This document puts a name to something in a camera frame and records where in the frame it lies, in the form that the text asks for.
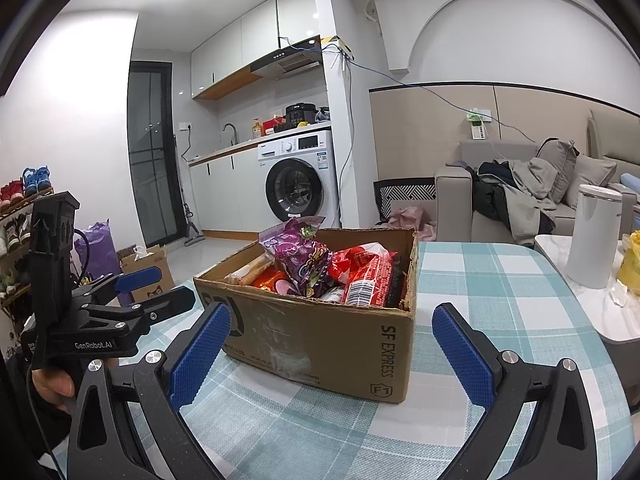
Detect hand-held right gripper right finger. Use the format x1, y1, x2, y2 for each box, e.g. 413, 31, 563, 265
431, 302, 601, 480

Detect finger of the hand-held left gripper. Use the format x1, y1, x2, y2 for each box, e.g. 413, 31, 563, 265
75, 266, 162, 306
80, 287, 197, 331

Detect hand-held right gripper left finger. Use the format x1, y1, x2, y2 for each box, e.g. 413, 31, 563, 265
66, 302, 233, 480

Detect yellow cake packet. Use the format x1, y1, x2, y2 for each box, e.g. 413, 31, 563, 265
225, 254, 275, 286

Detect brown cardboard box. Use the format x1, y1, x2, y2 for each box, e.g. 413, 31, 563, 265
192, 227, 420, 405

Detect red black-striped snack packet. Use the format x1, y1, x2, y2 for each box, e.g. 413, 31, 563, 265
344, 255, 403, 308

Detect purple candy packet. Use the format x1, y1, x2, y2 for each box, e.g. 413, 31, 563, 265
258, 216, 332, 297

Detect person's left forearm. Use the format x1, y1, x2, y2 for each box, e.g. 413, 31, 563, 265
0, 350, 66, 480

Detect person's left hand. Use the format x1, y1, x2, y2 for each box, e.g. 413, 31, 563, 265
30, 357, 76, 413

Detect small cardboard box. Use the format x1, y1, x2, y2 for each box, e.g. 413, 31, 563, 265
117, 245, 176, 306

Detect shoe rack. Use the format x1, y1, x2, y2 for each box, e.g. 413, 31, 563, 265
0, 187, 56, 311

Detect purple plastic bag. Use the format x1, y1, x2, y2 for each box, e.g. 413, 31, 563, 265
74, 220, 121, 306

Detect checked tablecloth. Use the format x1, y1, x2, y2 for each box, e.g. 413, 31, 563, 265
100, 240, 636, 480

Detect grey stick vacuum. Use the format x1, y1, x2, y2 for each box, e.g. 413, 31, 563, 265
177, 202, 203, 247

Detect red shoes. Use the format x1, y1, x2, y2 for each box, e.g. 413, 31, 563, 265
0, 180, 25, 211

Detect blue shoes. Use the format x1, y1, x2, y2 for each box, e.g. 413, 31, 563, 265
22, 166, 53, 196

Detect dark glass door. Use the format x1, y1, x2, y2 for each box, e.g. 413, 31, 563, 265
128, 61, 187, 248

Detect white base cabinet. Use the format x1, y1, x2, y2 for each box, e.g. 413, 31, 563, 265
189, 147, 273, 233

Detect pink cloth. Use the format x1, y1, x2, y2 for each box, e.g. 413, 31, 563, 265
387, 206, 438, 242

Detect red crinkly snack bag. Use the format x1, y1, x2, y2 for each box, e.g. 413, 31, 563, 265
327, 242, 398, 281

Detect black jacket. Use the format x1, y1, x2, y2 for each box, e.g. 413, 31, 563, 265
472, 162, 516, 231

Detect white marble side table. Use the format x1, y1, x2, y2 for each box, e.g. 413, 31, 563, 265
534, 234, 640, 361

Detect beige sofa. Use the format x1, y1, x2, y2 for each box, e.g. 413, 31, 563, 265
434, 110, 640, 248

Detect black patterned basket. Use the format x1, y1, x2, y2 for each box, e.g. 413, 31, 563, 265
373, 177, 438, 223

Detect grey jacket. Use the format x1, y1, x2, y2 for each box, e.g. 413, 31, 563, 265
502, 157, 558, 246

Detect white cylindrical bin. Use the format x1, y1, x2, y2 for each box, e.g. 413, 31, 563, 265
566, 184, 625, 290

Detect white washing machine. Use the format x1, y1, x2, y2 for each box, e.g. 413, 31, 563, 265
257, 130, 341, 228

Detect yellow plastic bag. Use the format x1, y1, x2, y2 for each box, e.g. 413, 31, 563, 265
616, 230, 640, 296

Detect dark grey pillow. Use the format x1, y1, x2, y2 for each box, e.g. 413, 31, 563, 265
535, 138, 578, 206

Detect light grey pillow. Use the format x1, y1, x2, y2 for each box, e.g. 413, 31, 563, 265
565, 155, 618, 206

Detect black rice cooker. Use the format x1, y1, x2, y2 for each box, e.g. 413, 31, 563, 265
285, 103, 318, 128

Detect silver range hood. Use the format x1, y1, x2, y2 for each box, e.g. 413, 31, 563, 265
250, 35, 323, 81

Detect white router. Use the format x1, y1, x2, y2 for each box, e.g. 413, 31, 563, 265
322, 35, 357, 61

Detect white wall remote control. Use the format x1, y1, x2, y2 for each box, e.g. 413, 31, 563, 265
465, 108, 493, 141

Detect white wall cabinets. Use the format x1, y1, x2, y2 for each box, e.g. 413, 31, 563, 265
190, 0, 326, 101

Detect black cable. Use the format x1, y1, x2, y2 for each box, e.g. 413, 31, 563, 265
350, 60, 538, 143

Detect blue cable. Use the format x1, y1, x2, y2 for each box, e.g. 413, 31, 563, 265
338, 57, 355, 211

